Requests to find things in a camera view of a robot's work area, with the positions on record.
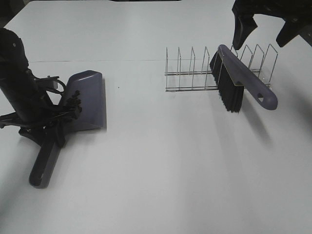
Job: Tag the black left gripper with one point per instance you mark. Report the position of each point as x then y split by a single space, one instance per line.
33 121

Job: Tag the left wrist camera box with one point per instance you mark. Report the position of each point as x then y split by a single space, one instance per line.
47 82

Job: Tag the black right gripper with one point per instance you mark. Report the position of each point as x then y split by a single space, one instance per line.
293 11

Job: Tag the pile of coffee beans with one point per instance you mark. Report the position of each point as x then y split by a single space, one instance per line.
74 104

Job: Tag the chrome wire rack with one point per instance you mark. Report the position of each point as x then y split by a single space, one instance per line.
194 73

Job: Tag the purple plastic dustpan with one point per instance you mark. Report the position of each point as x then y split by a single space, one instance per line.
93 116

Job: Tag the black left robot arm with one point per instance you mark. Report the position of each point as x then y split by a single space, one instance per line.
17 81

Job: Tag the purple hand brush black bristles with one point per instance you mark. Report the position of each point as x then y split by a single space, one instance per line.
232 77

